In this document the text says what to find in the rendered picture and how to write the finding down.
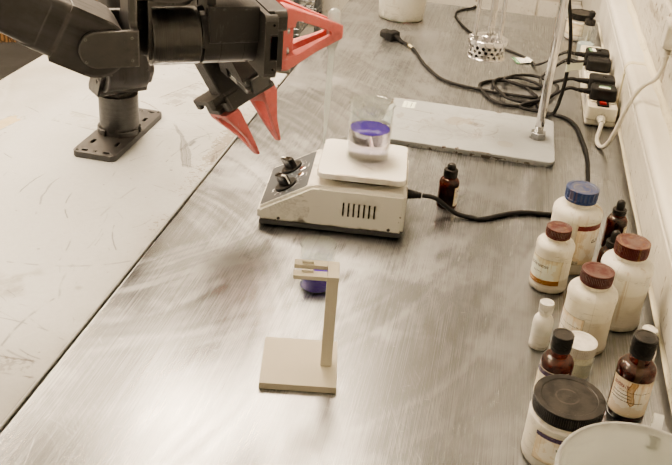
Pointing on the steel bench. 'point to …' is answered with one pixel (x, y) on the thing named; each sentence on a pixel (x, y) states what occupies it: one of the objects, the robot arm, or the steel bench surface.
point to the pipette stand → (276, 358)
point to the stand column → (554, 52)
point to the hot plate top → (393, 171)
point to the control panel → (289, 177)
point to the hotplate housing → (341, 206)
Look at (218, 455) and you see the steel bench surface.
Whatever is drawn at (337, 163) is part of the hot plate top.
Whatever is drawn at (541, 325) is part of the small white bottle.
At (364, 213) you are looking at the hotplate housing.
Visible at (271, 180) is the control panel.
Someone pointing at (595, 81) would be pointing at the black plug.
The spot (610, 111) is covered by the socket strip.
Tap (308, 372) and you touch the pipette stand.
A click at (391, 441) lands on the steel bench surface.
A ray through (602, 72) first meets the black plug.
